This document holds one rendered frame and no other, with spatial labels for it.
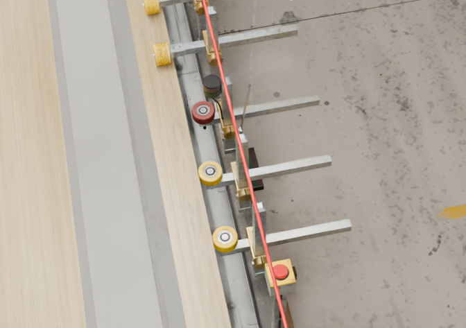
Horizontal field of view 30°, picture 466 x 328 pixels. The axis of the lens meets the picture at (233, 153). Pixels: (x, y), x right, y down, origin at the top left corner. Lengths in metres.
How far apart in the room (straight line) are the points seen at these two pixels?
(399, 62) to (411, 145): 0.49
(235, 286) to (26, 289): 0.70
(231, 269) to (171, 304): 1.96
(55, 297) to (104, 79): 1.66
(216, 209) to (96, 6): 1.98
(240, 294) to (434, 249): 1.13
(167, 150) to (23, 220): 0.52
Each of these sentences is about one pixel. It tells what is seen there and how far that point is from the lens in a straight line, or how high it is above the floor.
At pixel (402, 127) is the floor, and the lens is 4.12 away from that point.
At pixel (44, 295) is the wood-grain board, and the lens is 2.75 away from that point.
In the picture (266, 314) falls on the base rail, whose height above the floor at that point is 0.70.
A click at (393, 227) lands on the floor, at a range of 3.84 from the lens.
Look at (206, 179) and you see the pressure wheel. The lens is 2.86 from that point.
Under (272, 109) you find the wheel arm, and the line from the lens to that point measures 3.07.
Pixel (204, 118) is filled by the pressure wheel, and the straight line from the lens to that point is 2.99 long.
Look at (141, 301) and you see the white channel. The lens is 0.97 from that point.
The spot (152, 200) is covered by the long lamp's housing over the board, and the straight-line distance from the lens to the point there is 1.14.
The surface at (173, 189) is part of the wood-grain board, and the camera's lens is 2.85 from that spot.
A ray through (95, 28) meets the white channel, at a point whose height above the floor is 2.46.
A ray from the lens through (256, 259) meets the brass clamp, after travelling 2.79.
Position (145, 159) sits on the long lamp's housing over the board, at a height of 2.37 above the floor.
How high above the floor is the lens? 3.34
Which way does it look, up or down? 57 degrees down
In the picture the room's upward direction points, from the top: 3 degrees counter-clockwise
